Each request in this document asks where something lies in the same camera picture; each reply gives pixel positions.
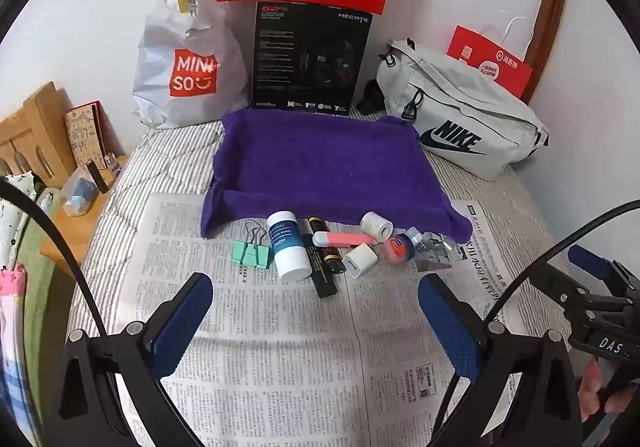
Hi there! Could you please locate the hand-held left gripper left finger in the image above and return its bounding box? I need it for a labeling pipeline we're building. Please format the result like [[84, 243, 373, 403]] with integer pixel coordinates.
[[50, 272, 215, 447]]

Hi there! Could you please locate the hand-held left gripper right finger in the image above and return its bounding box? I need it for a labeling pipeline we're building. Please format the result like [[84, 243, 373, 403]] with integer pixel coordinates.
[[417, 273, 583, 447]]

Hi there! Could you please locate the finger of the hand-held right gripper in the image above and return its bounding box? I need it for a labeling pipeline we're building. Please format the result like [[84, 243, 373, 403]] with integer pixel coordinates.
[[567, 244, 640, 293], [539, 264, 608, 313]]

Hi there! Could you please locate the clear plastic piece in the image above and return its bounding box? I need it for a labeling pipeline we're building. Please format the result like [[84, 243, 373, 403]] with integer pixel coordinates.
[[415, 229, 455, 273]]

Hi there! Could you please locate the pink round lip balm tin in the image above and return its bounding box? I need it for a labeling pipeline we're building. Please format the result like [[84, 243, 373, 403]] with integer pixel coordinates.
[[382, 236, 415, 265]]

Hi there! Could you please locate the white charger cube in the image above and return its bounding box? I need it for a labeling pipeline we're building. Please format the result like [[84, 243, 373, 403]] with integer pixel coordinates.
[[344, 246, 376, 280]]

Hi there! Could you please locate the white tape roll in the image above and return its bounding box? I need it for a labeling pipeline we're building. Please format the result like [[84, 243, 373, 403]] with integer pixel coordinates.
[[360, 211, 393, 243]]

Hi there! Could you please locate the black bottle with gold label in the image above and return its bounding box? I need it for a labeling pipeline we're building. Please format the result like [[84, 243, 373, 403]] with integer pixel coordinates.
[[306, 216, 346, 274]]

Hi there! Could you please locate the black lighter box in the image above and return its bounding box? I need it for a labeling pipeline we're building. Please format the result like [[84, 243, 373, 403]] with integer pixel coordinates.
[[300, 232, 338, 299]]

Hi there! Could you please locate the white bottle with blue label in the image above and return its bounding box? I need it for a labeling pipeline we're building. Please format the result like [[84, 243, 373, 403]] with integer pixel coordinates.
[[266, 211, 310, 284]]

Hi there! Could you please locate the pink tube with white cap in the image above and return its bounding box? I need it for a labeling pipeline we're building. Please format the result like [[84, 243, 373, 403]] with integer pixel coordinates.
[[312, 232, 375, 249]]

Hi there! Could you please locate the purple towel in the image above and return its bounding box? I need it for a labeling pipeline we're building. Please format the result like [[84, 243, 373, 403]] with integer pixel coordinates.
[[200, 108, 473, 244]]

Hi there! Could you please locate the person's right hand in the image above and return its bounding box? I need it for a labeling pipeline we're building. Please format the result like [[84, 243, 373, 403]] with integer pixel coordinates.
[[579, 356, 640, 424]]

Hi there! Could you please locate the newspaper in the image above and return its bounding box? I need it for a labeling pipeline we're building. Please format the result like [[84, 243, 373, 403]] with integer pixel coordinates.
[[120, 192, 546, 447]]

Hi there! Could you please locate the wooden nightstand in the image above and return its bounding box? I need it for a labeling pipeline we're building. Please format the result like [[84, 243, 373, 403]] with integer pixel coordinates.
[[40, 154, 128, 288]]

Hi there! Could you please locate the clear box with blue items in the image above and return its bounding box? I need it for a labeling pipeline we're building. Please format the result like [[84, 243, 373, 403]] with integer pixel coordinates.
[[60, 166, 98, 218]]

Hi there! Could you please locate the black stick device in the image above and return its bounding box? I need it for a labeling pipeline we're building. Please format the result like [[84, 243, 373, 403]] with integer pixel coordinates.
[[85, 161, 110, 195]]

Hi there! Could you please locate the pink printed cloth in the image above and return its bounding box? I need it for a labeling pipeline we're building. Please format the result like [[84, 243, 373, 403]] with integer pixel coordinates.
[[0, 262, 41, 428]]

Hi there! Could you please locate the white dotted pillow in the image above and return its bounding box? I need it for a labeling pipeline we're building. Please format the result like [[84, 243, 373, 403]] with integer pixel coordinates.
[[0, 172, 46, 273]]

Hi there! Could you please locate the patterned notebook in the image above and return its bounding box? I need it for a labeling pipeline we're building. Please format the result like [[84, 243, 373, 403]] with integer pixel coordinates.
[[64, 107, 108, 170]]

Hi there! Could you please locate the grey waist bag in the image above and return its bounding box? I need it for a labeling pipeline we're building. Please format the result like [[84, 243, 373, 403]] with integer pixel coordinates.
[[375, 38, 550, 181]]

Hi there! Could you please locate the small red paper bag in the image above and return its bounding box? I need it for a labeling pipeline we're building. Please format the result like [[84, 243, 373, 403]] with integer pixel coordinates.
[[446, 9, 535, 105]]

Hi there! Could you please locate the wooden headboard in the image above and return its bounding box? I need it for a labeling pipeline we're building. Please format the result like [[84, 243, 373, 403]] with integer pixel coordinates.
[[0, 82, 76, 188]]

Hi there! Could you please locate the white plastic shopping bag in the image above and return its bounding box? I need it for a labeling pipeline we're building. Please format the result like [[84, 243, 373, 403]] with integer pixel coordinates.
[[131, 0, 251, 130]]

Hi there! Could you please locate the black headset box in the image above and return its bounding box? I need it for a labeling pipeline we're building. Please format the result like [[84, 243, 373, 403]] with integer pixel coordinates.
[[251, 1, 373, 115]]

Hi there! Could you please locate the wooden door frame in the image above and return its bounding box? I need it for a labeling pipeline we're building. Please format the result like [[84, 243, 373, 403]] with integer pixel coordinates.
[[520, 0, 571, 105]]

